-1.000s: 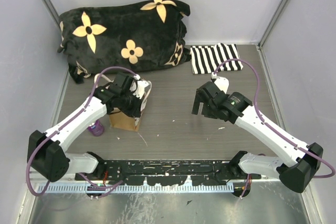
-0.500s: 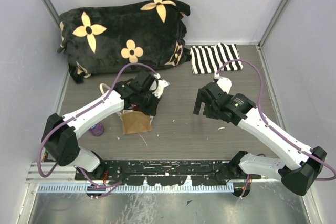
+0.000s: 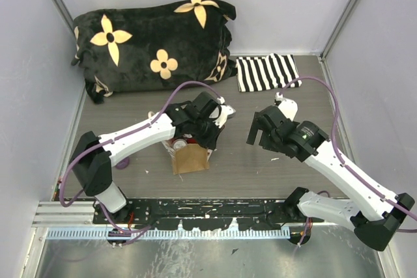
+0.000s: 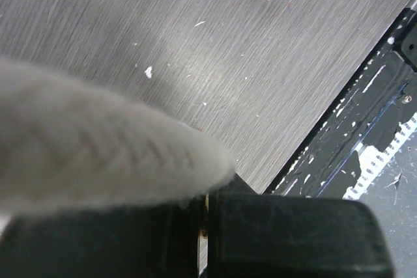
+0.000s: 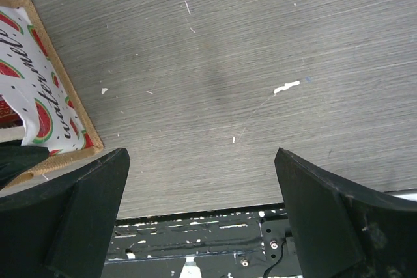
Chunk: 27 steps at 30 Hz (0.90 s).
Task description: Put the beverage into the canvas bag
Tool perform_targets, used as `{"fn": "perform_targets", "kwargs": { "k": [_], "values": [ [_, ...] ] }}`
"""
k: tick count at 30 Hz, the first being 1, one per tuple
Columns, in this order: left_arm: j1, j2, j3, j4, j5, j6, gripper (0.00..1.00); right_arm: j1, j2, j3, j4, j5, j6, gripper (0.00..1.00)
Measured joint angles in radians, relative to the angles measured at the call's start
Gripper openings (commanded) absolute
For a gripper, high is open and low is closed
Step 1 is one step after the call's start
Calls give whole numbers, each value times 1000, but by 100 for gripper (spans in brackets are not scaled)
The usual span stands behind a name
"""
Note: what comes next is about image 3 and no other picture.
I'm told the white slotted cable duct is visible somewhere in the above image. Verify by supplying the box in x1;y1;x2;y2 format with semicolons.
46;227;291;241

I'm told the purple soda can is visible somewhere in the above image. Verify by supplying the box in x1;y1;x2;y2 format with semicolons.
172;139;188;150
115;158;130;170

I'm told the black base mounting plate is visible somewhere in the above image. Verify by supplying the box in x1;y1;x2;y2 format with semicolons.
93;198;306;231

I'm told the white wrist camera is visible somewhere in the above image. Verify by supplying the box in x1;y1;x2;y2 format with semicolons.
209;105;236;128
274;92;298;121

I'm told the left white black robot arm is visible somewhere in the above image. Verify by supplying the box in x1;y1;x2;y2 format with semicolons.
70;92;235;223

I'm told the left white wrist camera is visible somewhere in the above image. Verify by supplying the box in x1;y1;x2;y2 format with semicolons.
209;105;236;128

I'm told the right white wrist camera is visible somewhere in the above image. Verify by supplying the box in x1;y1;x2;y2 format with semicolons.
274;92;298;121

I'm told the brown canvas bag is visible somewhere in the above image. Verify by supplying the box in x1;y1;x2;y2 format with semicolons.
161;134;212;175

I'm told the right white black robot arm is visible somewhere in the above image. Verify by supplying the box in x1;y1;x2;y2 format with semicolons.
246;102;415;251

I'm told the black white striped cloth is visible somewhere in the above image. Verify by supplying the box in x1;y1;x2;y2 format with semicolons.
236;53;299;92

